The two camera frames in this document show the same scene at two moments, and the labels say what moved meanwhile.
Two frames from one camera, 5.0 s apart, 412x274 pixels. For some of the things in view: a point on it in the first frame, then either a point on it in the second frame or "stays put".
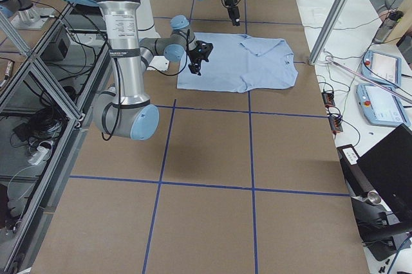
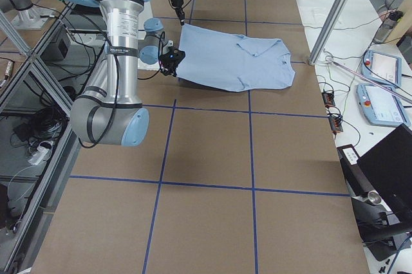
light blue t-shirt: [239, 63] stays put
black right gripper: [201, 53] -> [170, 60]
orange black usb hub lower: [335, 124] stays put
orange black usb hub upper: [328, 99] stays put
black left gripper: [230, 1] -> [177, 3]
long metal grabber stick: [369, 78] stays put
